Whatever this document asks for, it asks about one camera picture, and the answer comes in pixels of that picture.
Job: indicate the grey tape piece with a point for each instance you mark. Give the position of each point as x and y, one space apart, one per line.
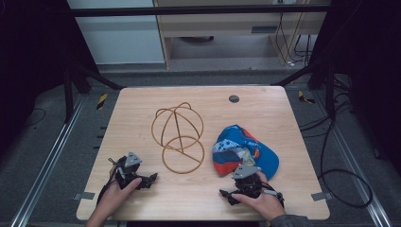
321 196
83 195

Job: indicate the metal floor rail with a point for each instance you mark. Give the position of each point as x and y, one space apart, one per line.
47 164
356 164

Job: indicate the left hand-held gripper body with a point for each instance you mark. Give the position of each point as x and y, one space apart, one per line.
130 160

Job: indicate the person's left hand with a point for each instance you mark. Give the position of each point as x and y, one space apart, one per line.
115 197

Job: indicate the blue red baseball cap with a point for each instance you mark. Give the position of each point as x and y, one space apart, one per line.
239 148

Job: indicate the black curtain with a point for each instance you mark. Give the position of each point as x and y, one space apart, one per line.
369 63
31 63

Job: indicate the black metal stand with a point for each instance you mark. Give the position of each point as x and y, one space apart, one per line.
82 78
318 78

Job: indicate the yellow black striped tape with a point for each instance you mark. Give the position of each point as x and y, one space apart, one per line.
305 98
101 101

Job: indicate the black frame crossbar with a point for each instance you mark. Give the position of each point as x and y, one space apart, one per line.
195 10

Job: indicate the person's right hand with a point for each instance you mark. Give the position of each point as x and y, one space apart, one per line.
266 206

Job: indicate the light wooden desk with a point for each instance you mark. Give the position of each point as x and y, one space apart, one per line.
220 26

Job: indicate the white cabinet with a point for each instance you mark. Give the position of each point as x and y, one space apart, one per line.
119 38

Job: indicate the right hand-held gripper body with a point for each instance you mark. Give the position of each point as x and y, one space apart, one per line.
246 176

